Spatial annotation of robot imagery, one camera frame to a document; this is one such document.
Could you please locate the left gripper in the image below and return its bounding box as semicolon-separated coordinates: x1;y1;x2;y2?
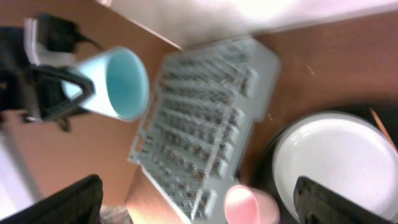
1;27;95;121

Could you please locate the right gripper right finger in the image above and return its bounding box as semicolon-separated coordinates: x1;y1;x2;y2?
294;176;394;224

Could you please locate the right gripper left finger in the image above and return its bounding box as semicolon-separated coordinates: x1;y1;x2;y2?
1;174;103;224

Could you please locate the light blue cup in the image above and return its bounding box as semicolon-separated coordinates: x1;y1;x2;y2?
68;47;150;122

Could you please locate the pink cup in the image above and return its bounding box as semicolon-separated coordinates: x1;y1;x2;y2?
223;185;280;224

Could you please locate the grey dishwasher rack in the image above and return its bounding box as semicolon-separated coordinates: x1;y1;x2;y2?
129;37;280;223

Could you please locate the grey plate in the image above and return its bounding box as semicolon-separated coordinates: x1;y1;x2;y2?
272;113;397;222

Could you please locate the round black tray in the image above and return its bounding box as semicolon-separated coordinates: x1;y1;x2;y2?
249;103;397;224

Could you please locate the wooden chopstick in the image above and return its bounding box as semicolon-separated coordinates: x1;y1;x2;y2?
369;108;397;151

